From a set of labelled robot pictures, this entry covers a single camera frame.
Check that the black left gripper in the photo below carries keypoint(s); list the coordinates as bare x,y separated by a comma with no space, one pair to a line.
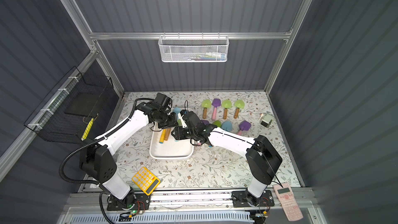
169,120

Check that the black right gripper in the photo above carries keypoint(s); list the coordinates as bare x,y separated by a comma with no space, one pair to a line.
181,131

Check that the blue shovel blue handle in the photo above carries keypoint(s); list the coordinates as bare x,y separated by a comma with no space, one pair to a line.
177,111

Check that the green shovel yellow handle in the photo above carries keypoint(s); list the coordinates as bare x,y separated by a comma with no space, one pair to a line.
217,123

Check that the green shovel wooden handle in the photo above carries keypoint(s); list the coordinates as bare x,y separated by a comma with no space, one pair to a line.
206,104
167,134
239,104

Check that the green shovel brown handle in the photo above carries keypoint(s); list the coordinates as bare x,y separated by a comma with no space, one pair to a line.
226,104

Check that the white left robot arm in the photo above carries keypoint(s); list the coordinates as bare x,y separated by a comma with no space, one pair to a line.
97,160

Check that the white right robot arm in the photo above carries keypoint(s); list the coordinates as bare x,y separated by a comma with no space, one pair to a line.
263,159

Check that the white plastic storage box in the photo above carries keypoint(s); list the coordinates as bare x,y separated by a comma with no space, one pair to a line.
170,149

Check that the yellow calculator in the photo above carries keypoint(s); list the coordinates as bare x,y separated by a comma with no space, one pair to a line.
146,181

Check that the pale green tape dispenser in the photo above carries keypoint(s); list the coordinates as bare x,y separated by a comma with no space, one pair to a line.
266,120

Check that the pink calculator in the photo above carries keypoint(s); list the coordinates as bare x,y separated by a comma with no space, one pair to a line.
287,200

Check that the white wire mesh basket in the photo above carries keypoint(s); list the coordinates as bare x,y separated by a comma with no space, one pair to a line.
185,49

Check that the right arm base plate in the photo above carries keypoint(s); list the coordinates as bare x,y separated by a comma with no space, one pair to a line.
243,198

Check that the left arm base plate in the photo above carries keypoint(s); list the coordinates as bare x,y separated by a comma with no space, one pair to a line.
132,202

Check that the black wire basket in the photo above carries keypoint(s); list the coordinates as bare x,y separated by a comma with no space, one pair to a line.
64,118

